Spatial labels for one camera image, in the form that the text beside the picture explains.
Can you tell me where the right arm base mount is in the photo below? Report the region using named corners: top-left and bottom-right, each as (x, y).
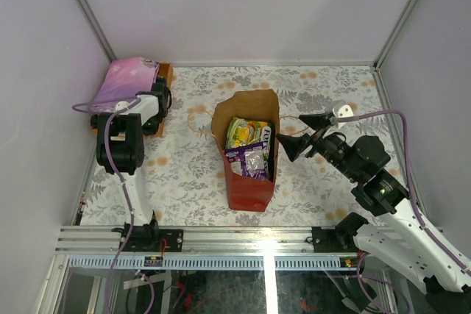
top-left (311, 226), bottom-right (358, 254)

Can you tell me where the red paper bag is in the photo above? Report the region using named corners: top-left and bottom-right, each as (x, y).
top-left (187, 89), bottom-right (308, 214)

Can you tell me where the aluminium frame rail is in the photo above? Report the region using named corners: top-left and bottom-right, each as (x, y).
top-left (55, 226), bottom-right (358, 271)

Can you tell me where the green Fox's candy bag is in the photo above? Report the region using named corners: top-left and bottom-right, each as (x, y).
top-left (225, 117), bottom-right (275, 149)

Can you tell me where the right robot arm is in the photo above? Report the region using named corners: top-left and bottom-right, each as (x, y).
top-left (276, 113), bottom-right (470, 294)

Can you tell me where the purple Fox's candy bag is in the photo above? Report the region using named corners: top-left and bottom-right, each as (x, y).
top-left (224, 142), bottom-right (269, 180)

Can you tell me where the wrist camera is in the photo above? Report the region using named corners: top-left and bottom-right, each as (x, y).
top-left (114, 96), bottom-right (141, 112)
top-left (330, 100), bottom-right (354, 118)

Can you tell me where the wooden organizer tray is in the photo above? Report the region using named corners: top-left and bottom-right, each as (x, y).
top-left (91, 57), bottom-right (173, 137)

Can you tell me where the folded purple cloth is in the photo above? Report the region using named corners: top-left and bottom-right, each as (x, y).
top-left (91, 57), bottom-right (160, 112)

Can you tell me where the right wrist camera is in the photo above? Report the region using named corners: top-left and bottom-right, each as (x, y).
top-left (330, 100), bottom-right (354, 118)

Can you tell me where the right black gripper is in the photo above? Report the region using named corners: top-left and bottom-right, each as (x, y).
top-left (275, 113), bottom-right (360, 182)

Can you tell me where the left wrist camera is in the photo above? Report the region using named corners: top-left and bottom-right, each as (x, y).
top-left (114, 96), bottom-right (141, 112)

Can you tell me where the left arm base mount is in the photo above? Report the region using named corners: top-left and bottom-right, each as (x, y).
top-left (112, 220), bottom-right (184, 254)

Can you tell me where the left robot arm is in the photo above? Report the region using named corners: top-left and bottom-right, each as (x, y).
top-left (91, 77), bottom-right (172, 251)

